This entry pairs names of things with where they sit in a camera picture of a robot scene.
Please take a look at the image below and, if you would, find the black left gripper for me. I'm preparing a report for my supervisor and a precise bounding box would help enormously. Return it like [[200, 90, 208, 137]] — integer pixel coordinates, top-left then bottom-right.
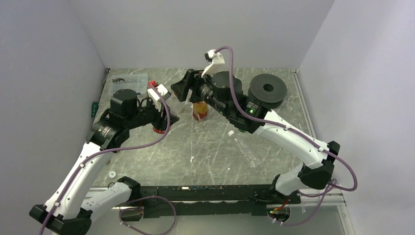
[[125, 98, 179, 131]]

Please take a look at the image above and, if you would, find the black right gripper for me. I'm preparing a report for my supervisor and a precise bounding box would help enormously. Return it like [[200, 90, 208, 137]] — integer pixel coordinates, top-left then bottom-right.
[[170, 68, 230, 117]]

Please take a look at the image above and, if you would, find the clear bottle red label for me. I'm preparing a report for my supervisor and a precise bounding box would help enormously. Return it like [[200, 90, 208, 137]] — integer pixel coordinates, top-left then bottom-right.
[[153, 127, 171, 135]]

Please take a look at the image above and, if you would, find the gold red tea bottle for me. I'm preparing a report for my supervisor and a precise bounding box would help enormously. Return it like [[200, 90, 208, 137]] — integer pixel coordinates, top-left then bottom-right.
[[192, 101, 208, 121]]

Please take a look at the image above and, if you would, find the white tea bottle cap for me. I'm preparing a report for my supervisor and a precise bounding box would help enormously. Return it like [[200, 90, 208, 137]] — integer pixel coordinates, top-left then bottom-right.
[[108, 171, 116, 179]]

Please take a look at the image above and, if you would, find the clear bottle white cap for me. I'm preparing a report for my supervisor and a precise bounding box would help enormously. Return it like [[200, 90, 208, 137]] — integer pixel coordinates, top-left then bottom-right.
[[228, 130, 262, 168]]

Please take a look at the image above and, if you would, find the ribbed coffee latte bottle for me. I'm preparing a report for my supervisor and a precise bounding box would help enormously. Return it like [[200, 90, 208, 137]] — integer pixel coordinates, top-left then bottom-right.
[[175, 97, 186, 114]]

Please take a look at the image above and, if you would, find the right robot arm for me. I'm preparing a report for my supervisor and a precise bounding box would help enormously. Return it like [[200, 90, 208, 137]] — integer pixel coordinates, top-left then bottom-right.
[[170, 69, 340, 203]]

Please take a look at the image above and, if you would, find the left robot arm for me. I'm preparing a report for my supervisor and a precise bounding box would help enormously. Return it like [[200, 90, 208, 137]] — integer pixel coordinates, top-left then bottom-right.
[[29, 85, 178, 235]]

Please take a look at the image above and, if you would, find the clear plastic organizer box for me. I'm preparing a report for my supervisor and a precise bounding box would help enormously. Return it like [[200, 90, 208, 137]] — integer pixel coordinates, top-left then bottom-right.
[[109, 73, 148, 95]]

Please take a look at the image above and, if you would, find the claw hammer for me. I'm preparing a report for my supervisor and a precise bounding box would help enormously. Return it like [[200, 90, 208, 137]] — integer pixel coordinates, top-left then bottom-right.
[[112, 78, 125, 83]]

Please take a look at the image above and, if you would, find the black spool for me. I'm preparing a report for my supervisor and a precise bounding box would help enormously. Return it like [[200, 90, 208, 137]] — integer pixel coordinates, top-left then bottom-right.
[[248, 73, 287, 109]]

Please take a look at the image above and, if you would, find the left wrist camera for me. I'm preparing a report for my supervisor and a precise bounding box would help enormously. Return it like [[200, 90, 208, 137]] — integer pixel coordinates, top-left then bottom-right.
[[147, 81, 171, 111]]

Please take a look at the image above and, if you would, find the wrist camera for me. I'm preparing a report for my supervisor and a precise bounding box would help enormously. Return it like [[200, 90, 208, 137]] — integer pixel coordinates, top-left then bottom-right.
[[202, 49, 225, 78], [147, 81, 171, 111]]

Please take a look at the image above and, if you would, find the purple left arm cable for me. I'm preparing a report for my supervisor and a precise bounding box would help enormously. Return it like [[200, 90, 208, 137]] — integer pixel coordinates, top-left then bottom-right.
[[38, 86, 171, 235]]

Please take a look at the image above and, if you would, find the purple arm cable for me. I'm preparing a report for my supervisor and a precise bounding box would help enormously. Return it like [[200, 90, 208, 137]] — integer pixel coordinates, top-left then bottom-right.
[[38, 86, 171, 235], [215, 46, 358, 192]]

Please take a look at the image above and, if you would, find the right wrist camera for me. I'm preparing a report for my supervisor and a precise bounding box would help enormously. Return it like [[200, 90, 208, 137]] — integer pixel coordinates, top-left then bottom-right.
[[202, 49, 225, 78]]

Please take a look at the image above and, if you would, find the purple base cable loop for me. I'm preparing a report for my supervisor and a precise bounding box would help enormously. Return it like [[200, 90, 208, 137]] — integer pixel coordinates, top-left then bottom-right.
[[118, 195, 177, 235]]

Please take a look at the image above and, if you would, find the green handle screwdriver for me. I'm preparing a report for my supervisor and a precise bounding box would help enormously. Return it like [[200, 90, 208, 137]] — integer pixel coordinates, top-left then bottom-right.
[[91, 101, 99, 123]]

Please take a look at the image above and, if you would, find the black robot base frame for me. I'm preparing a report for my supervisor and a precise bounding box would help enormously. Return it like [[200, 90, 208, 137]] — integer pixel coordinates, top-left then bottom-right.
[[121, 184, 301, 218]]

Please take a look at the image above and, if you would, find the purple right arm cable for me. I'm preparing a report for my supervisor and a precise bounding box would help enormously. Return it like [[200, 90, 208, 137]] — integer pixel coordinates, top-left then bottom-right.
[[215, 46, 358, 192]]

